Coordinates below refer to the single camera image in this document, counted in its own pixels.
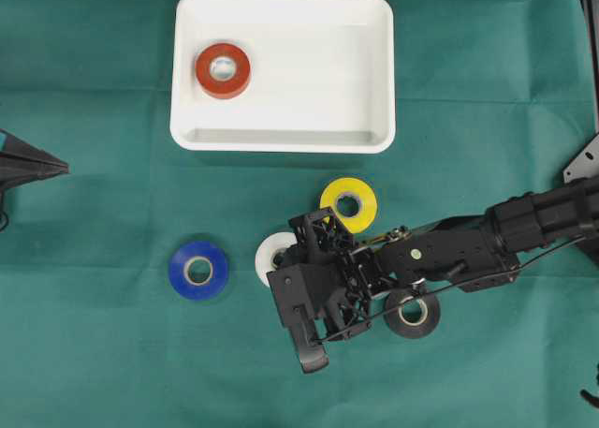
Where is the black frame post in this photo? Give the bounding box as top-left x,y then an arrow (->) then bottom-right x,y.
580,0 -> 598,68

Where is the blue tape roll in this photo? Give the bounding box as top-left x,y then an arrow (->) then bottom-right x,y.
168,242 -> 228,301

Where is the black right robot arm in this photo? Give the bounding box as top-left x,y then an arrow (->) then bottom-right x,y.
268,178 -> 598,352

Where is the white plastic tray case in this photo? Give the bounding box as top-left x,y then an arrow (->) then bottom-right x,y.
169,0 -> 396,154

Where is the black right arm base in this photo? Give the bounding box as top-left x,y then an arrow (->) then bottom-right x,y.
562,134 -> 599,184

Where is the black hook at edge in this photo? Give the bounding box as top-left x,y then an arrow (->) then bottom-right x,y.
579,389 -> 599,409

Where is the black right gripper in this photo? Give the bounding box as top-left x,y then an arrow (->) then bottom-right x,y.
287,207 -> 391,342

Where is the green table cloth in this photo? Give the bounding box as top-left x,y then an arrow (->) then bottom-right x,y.
1,0 -> 598,427

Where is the red tape roll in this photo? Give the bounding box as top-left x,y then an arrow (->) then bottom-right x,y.
195,42 -> 251,99

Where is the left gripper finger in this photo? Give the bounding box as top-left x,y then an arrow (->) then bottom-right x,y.
1,166 -> 69,194
1,129 -> 68,167

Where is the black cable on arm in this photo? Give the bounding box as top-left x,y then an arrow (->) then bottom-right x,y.
308,238 -> 586,345

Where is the yellow tape roll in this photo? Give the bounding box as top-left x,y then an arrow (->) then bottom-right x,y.
319,177 -> 378,234

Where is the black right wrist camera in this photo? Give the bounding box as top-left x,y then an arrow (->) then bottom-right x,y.
267,263 -> 349,374

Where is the white tape roll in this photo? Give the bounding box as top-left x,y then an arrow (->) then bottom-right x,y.
255,232 -> 297,288

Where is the black tape roll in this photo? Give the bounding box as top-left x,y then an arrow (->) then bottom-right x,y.
384,289 -> 441,339

